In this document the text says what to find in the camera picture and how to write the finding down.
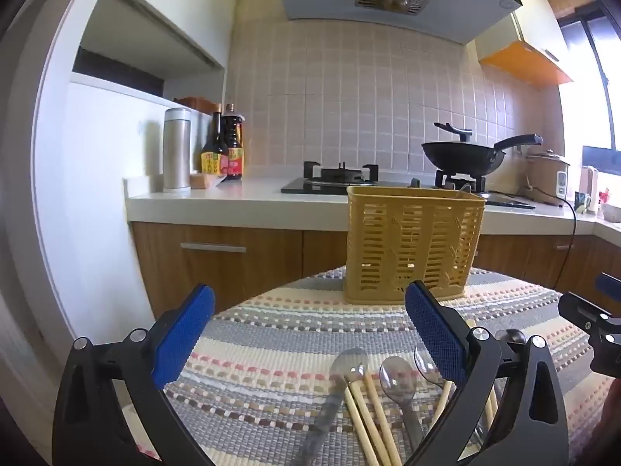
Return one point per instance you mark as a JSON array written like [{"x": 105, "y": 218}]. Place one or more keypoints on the wooden block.
[{"x": 206, "y": 180}]

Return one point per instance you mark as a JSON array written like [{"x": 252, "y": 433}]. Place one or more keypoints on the striped woven mat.
[{"x": 271, "y": 340}]

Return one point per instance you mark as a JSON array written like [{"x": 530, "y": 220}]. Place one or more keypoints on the white cupboard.
[{"x": 111, "y": 155}]

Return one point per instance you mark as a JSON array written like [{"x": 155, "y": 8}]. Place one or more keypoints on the beige rice cooker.
[{"x": 546, "y": 174}]

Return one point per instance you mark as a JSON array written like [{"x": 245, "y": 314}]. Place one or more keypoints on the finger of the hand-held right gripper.
[
  {"x": 609, "y": 284},
  {"x": 582, "y": 313}
]

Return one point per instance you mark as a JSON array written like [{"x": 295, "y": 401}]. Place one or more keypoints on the slim dark sauce bottle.
[{"x": 213, "y": 155}]

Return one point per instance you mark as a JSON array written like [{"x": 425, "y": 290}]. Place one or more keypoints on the wooden base cabinet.
[{"x": 271, "y": 272}]

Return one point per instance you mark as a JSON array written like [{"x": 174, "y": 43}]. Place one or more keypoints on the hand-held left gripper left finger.
[{"x": 187, "y": 335}]

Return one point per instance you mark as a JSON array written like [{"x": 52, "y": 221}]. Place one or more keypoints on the wide dark sauce bottle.
[{"x": 235, "y": 145}]

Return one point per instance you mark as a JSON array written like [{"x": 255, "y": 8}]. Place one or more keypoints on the steel thermos flask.
[{"x": 177, "y": 150}]

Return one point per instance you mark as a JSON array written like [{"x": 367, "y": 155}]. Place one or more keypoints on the window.
[{"x": 582, "y": 82}]

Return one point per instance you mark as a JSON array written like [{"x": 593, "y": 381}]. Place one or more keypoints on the white kettle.
[{"x": 591, "y": 179}]

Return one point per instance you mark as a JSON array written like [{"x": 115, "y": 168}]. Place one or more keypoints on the clear plastic spoon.
[
  {"x": 426, "y": 369},
  {"x": 510, "y": 336},
  {"x": 398, "y": 381},
  {"x": 349, "y": 364}
]

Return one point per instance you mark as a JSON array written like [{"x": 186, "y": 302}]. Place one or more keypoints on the yellow plastic utensil basket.
[{"x": 388, "y": 238}]

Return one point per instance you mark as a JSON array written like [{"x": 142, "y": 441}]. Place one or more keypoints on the black wok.
[{"x": 461, "y": 155}]

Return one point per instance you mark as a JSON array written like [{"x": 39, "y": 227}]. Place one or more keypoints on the orange wall cabinet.
[{"x": 524, "y": 60}]

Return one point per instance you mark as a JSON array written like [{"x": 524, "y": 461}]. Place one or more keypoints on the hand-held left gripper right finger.
[{"x": 436, "y": 335}]

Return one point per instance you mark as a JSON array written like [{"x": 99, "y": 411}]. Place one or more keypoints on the black gas stove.
[{"x": 310, "y": 187}]

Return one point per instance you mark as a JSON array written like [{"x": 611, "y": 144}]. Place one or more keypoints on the small red object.
[{"x": 605, "y": 196}]

